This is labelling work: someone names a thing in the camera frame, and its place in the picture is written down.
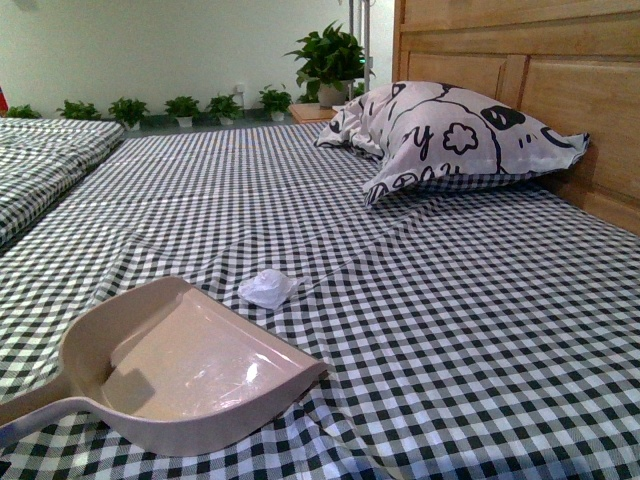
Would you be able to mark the small potted plant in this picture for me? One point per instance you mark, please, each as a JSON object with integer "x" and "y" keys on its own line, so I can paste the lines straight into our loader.
{"x": 79, "y": 111}
{"x": 129, "y": 112}
{"x": 275, "y": 101}
{"x": 225, "y": 108}
{"x": 183, "y": 109}
{"x": 23, "y": 112}

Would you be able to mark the wooden bed headboard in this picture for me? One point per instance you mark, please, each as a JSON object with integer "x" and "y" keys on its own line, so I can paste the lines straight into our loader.
{"x": 574, "y": 65}

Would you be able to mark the folded checkered quilt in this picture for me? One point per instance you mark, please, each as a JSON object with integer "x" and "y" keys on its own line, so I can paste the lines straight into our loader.
{"x": 43, "y": 158}

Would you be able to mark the far wooden nightstand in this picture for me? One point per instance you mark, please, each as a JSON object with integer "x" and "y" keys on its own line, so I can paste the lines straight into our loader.
{"x": 311, "y": 113}

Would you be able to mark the crumpled white paper trash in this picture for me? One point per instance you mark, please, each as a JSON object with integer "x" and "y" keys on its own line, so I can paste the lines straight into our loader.
{"x": 269, "y": 289}

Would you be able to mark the metal stand pole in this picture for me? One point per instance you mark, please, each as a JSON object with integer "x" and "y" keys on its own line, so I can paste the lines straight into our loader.
{"x": 359, "y": 20}

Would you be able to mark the large potted green plant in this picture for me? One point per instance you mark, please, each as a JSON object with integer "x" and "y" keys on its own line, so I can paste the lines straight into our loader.
{"x": 333, "y": 59}

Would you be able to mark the beige plastic dustpan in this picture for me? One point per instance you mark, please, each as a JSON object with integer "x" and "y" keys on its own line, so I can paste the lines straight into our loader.
{"x": 169, "y": 369}

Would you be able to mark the cartoon print pillow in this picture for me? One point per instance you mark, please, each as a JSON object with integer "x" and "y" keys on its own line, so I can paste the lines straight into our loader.
{"x": 448, "y": 137}

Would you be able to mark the black white checkered bedsheet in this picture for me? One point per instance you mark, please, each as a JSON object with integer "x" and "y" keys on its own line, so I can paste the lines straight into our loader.
{"x": 469, "y": 335}

